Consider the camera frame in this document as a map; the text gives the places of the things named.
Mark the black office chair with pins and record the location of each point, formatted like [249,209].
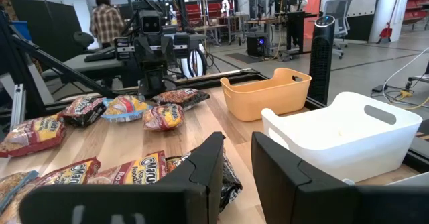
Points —
[83,39]

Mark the red broom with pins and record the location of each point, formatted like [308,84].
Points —
[386,33]

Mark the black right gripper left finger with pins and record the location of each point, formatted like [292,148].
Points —
[197,187]

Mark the black power adapter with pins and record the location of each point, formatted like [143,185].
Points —
[378,88]

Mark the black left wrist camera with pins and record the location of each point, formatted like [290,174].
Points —
[149,23]

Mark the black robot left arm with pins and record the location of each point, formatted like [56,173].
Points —
[155,81]

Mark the black room divider panel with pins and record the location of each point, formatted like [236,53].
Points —
[50,26]

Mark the black standing desk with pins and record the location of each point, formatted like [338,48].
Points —
[296,33]

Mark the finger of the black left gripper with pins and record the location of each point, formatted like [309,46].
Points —
[123,49]
[181,44]

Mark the grey mesh office chair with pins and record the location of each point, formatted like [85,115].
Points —
[336,16]

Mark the black computer tower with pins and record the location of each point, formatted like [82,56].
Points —
[256,44]

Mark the black Maruchan noodle pack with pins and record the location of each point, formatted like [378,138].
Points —
[83,111]
[182,97]
[231,187]

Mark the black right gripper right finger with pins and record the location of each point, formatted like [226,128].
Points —
[285,190]

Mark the black tower fan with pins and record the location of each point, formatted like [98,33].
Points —
[321,59]

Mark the white plastic bin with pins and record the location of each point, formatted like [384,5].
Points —
[352,150]

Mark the silver aluminium extrusion post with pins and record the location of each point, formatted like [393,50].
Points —
[18,105]

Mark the dark floor mat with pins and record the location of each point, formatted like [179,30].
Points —
[243,58]

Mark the red Maruchan ramen pack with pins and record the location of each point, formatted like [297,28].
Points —
[37,135]
[134,173]
[70,173]
[164,116]

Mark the grey plastic bin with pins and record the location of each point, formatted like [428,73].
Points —
[414,181]

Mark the orange plastic bin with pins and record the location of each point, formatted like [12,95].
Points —
[264,100]

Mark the blue storage bin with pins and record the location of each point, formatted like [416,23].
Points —
[21,29]

